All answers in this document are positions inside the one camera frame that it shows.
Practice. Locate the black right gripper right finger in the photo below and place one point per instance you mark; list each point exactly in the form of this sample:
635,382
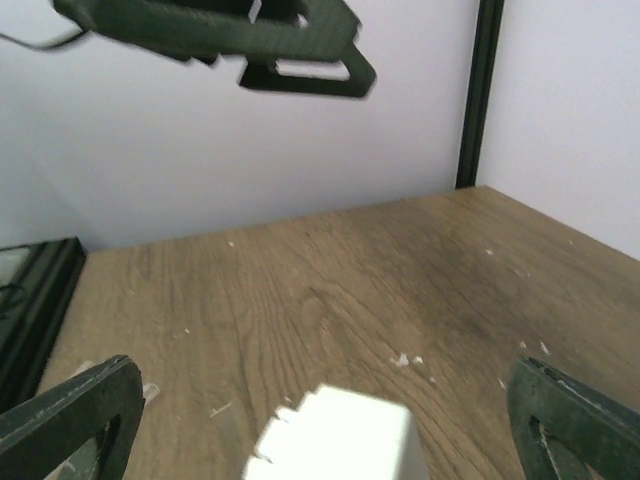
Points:
564,429

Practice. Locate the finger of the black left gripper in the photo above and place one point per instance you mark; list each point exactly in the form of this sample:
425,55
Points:
201,32
265,77

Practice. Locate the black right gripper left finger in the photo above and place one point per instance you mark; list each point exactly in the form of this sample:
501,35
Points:
103,403

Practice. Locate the white metronome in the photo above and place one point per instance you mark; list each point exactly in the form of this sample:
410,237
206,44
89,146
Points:
335,434

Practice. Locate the black left frame rail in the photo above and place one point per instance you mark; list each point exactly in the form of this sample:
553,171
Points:
37,284

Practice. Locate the black back right frame post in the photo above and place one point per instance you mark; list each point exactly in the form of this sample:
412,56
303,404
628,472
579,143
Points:
487,32

